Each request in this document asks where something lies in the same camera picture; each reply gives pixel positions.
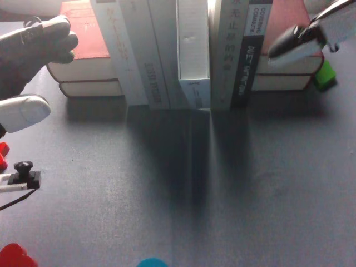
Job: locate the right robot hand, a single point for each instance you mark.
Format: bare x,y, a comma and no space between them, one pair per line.
27,55

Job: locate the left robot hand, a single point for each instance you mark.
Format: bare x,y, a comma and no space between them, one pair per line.
336,25

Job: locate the white FASHIONINDIA book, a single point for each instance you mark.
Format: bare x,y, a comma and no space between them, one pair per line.
193,55

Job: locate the green block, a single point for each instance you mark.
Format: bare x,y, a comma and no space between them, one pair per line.
325,73

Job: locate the white book orange title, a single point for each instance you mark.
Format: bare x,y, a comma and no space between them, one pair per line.
122,61

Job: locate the black DUET book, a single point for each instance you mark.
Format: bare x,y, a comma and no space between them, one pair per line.
246,78

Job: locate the red cross block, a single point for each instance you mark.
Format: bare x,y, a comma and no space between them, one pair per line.
2,158

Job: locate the grey book dark vertical title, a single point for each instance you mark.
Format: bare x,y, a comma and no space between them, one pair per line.
150,69

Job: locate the grey table cloth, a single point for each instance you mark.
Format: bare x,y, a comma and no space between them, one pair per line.
278,180

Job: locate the red heart block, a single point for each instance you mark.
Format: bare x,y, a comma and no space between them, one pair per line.
14,256

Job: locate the blue disc block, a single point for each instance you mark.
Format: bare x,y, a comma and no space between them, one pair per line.
153,262

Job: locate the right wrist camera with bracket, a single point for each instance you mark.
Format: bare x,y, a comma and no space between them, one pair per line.
30,179

